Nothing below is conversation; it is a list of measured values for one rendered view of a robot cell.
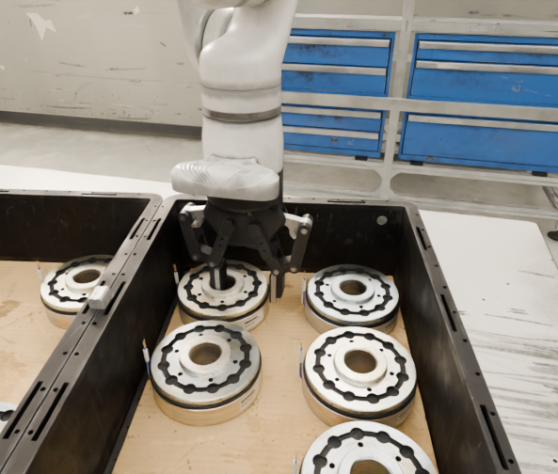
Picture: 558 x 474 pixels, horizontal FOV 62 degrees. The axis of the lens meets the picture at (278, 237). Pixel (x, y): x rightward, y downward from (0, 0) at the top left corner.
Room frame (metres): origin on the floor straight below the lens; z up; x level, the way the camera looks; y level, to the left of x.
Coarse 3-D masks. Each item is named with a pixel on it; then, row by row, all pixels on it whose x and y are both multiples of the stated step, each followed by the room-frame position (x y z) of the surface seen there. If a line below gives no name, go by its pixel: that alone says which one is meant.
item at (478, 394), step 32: (160, 224) 0.44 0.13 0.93; (416, 224) 0.44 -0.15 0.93; (128, 288) 0.33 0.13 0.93; (448, 288) 0.33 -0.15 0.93; (96, 320) 0.28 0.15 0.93; (448, 320) 0.28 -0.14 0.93; (96, 352) 0.25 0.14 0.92; (64, 384) 0.22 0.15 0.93; (480, 384) 0.22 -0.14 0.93; (480, 416) 0.19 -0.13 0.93; (32, 448) 0.17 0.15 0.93
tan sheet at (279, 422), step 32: (288, 288) 0.45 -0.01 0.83; (288, 320) 0.39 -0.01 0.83; (288, 352) 0.35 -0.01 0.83; (288, 384) 0.30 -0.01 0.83; (160, 416) 0.27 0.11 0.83; (256, 416) 0.27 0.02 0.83; (288, 416) 0.27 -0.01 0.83; (416, 416) 0.27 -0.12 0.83; (128, 448) 0.24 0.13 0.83; (160, 448) 0.24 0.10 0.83; (192, 448) 0.24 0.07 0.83; (224, 448) 0.24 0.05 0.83; (256, 448) 0.24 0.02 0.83; (288, 448) 0.24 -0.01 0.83
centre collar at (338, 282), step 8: (336, 280) 0.42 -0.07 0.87; (344, 280) 0.42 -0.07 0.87; (352, 280) 0.42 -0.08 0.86; (360, 280) 0.42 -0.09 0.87; (368, 280) 0.42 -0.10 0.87; (336, 288) 0.41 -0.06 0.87; (368, 288) 0.41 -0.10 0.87; (336, 296) 0.39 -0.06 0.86; (344, 296) 0.39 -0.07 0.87; (352, 296) 0.39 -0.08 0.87; (360, 296) 0.39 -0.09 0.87; (368, 296) 0.39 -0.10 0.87; (352, 304) 0.38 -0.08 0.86
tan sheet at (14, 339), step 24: (0, 264) 0.50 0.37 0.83; (24, 264) 0.50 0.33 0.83; (48, 264) 0.50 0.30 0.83; (0, 288) 0.45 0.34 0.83; (24, 288) 0.45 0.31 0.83; (0, 312) 0.41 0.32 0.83; (24, 312) 0.41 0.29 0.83; (0, 336) 0.37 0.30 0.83; (24, 336) 0.37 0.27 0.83; (48, 336) 0.37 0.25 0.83; (0, 360) 0.33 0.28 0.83; (24, 360) 0.33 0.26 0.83; (0, 384) 0.30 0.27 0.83; (24, 384) 0.30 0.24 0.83
